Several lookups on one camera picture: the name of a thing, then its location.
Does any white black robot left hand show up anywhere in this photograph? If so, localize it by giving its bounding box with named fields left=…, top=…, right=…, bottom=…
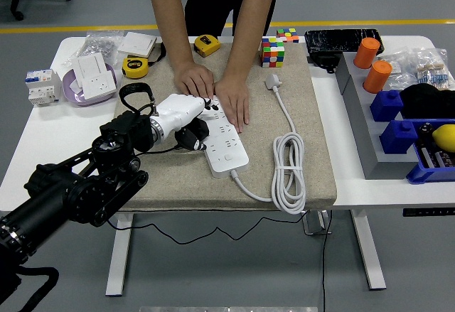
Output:
left=155, top=93, right=220, bottom=152

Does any person's left hand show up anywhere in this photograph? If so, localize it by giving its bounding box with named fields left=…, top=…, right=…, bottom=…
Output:
left=213, top=76, right=251, bottom=134

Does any person's right hand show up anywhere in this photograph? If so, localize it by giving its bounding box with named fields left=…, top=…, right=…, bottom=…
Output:
left=173, top=62, right=215, bottom=99

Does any black plug adapter with cord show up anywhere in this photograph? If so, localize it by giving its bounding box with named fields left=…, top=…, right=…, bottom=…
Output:
left=106, top=118, right=309, bottom=245

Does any white power strip with cord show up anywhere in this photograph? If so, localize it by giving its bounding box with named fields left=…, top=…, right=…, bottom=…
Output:
left=190, top=72, right=307, bottom=215

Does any square yellow tape measure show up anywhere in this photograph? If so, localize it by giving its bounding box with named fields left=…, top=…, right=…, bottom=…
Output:
left=193, top=34, right=221, bottom=58

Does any large colourful puzzle cube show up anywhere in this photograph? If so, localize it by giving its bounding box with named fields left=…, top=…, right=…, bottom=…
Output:
left=260, top=37, right=286, bottom=68

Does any round yellow tape measure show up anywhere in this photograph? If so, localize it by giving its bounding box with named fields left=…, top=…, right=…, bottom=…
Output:
left=122, top=41, right=168, bottom=80

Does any beige fabric mat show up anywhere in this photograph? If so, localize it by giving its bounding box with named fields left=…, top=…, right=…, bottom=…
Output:
left=112, top=43, right=338, bottom=213

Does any small colourful puzzle cube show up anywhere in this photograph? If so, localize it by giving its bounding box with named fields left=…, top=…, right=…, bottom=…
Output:
left=276, top=27, right=300, bottom=44

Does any purple bowl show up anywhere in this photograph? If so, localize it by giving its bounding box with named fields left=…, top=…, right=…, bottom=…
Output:
left=62, top=62, right=120, bottom=107

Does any clear bag of screws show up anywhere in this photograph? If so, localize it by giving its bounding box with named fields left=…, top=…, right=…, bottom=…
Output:
left=60, top=31, right=125, bottom=70

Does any black glossy tray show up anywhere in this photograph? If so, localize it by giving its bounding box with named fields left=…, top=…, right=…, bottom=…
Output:
left=304, top=28, right=385, bottom=57

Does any white circuit breaker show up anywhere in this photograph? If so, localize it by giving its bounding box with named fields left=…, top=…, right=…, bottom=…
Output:
left=24, top=69, right=63, bottom=107

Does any orange cylinder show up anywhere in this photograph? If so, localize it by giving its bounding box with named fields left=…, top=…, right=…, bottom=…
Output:
left=362, top=60, right=393, bottom=95
left=353, top=37, right=380, bottom=70

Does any grey stepped block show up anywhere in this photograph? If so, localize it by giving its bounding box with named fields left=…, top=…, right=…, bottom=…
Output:
left=335, top=51, right=420, bottom=181

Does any blue knobbed block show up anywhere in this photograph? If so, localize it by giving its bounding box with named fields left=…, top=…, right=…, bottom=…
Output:
left=379, top=119, right=419, bottom=155
left=369, top=90, right=405, bottom=123

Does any clear bag of parts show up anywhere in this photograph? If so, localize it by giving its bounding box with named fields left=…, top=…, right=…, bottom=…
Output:
left=378, top=50, right=413, bottom=91

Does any white desk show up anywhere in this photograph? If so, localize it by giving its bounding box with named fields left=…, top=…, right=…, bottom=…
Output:
left=0, top=36, right=455, bottom=297

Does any black cloth bundle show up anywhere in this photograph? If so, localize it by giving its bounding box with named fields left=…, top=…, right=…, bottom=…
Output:
left=398, top=83, right=455, bottom=120

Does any clear bag of resistors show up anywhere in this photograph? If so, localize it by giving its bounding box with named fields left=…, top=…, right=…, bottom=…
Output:
left=408, top=47, right=452, bottom=91

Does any blue plastic bin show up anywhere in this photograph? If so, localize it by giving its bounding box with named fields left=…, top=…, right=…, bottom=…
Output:
left=406, top=118, right=455, bottom=185

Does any yellow lemon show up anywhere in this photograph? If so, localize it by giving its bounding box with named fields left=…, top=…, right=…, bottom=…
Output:
left=431, top=124, right=455, bottom=154

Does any black desk control panel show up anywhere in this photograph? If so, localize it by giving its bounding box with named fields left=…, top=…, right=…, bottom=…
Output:
left=402, top=207, right=455, bottom=217

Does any white flat switch box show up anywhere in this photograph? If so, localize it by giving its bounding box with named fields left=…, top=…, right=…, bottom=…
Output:
left=117, top=31, right=158, bottom=58

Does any white wall socket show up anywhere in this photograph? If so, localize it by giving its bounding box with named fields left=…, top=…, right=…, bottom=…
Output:
left=80, top=71, right=118, bottom=100

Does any white switch panel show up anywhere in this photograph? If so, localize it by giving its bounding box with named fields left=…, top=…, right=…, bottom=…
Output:
left=73, top=53, right=107, bottom=82

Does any silver metal bracket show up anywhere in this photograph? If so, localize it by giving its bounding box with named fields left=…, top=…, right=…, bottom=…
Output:
left=301, top=209, right=333, bottom=237

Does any black hanging cable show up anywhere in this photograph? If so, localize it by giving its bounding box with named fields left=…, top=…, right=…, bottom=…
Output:
left=321, top=209, right=333, bottom=312

